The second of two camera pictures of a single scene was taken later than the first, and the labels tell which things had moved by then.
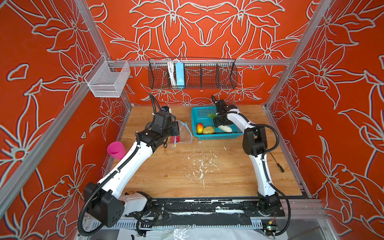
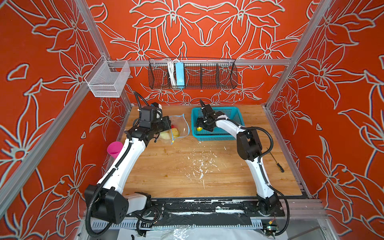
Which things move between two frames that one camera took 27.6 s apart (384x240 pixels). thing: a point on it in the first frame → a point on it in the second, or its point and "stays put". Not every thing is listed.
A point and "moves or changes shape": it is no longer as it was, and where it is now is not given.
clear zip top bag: x=185 y=135 moves or changes shape
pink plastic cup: x=116 y=149 stays put
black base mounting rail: x=207 y=207 stays put
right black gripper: x=218 y=123 → x=199 y=123
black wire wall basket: x=199 y=74 stays put
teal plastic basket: x=200 y=115 stays put
